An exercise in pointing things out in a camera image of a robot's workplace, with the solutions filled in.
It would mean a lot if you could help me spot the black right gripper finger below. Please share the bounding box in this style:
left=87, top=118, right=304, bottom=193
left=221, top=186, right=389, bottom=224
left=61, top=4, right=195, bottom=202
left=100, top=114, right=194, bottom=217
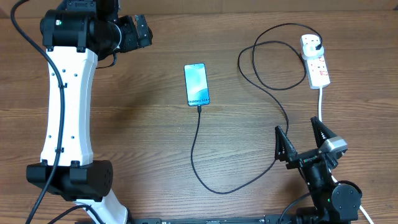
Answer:
left=274, top=126, right=297, bottom=161
left=310, top=116, right=337, bottom=148

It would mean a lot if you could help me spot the blue Galaxy smartphone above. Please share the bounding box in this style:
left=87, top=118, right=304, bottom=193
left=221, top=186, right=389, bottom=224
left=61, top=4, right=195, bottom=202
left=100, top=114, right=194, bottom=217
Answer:
left=184, top=63, right=210, bottom=106

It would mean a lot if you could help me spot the black USB charging cable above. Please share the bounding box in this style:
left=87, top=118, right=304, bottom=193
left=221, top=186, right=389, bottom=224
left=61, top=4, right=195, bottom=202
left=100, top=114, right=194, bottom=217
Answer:
left=190, top=22, right=323, bottom=195

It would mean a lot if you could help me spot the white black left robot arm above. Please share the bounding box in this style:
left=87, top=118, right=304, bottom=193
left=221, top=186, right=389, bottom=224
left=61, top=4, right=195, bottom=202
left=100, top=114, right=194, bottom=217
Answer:
left=26, top=1, right=153, bottom=223

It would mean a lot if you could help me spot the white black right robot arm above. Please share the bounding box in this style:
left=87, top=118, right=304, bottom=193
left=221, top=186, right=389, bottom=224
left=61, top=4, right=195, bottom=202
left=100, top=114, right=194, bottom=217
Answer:
left=275, top=116, right=363, bottom=223

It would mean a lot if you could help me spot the white charger plug adapter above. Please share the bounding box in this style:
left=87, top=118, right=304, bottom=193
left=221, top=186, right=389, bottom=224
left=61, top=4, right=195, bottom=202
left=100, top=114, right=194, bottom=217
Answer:
left=302, top=43, right=325, bottom=60

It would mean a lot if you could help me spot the white power strip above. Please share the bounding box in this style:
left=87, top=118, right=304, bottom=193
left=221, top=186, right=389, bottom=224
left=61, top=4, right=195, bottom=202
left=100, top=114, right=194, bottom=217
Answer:
left=300, top=34, right=330, bottom=89

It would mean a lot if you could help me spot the white power strip cord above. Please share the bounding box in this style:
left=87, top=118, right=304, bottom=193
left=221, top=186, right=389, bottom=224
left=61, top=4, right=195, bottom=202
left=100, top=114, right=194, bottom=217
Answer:
left=318, top=87, right=377, bottom=224

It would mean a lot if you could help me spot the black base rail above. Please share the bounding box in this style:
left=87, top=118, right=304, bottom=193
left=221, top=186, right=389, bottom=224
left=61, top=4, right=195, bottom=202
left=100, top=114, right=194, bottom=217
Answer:
left=133, top=215, right=280, bottom=224

